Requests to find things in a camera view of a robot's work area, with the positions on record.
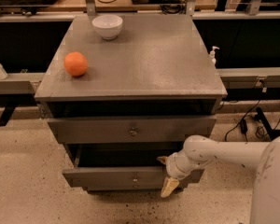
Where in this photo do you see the grey bottom drawer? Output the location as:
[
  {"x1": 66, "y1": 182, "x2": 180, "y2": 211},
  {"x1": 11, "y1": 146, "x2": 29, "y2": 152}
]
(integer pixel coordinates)
[{"x1": 83, "y1": 185, "x2": 185, "y2": 194}]

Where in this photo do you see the black floor cable with adapter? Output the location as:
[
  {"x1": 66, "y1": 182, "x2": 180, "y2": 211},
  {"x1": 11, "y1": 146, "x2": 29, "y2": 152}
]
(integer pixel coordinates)
[{"x1": 224, "y1": 79, "x2": 268, "y2": 142}]

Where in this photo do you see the grey top drawer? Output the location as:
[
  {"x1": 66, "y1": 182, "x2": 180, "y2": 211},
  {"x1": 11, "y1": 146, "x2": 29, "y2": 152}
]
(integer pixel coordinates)
[{"x1": 48, "y1": 115, "x2": 217, "y2": 144}]

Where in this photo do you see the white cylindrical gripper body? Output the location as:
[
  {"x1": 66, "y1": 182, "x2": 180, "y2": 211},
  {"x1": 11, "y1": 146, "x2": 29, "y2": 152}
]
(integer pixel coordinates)
[{"x1": 166, "y1": 151, "x2": 205, "y2": 180}]

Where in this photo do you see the orange fruit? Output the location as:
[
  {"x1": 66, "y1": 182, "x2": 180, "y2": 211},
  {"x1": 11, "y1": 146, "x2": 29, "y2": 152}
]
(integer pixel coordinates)
[{"x1": 63, "y1": 52, "x2": 88, "y2": 77}]

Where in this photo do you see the white pump dispenser bottle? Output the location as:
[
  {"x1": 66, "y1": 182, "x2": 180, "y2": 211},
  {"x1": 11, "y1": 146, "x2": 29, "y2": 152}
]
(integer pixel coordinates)
[{"x1": 209, "y1": 46, "x2": 220, "y2": 66}]

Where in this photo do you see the black bracket leg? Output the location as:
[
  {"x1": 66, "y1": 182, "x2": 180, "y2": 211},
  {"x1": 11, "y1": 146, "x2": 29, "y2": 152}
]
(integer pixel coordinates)
[{"x1": 0, "y1": 105, "x2": 16, "y2": 127}]

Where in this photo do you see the black stand leg with wheel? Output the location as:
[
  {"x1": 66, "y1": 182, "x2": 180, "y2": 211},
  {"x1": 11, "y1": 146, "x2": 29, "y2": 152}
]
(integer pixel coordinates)
[{"x1": 255, "y1": 107, "x2": 280, "y2": 140}]

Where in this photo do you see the grey wooden drawer cabinet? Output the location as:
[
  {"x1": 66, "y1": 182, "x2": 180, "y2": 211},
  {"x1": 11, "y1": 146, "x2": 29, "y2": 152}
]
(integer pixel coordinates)
[{"x1": 34, "y1": 14, "x2": 228, "y2": 194}]

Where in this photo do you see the white ceramic bowl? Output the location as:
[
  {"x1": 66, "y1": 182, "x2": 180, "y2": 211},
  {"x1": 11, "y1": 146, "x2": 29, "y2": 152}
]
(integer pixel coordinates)
[{"x1": 92, "y1": 15, "x2": 123, "y2": 40}]

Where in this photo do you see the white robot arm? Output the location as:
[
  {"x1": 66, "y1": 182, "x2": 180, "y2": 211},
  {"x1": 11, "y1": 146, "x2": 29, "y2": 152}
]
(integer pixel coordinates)
[{"x1": 160, "y1": 135, "x2": 280, "y2": 224}]

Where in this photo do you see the grey drawer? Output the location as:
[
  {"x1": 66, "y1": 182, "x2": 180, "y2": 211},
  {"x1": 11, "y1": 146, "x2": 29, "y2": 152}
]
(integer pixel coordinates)
[
  {"x1": 48, "y1": 115, "x2": 217, "y2": 144},
  {"x1": 62, "y1": 147, "x2": 204, "y2": 189},
  {"x1": 83, "y1": 185, "x2": 185, "y2": 194}
]

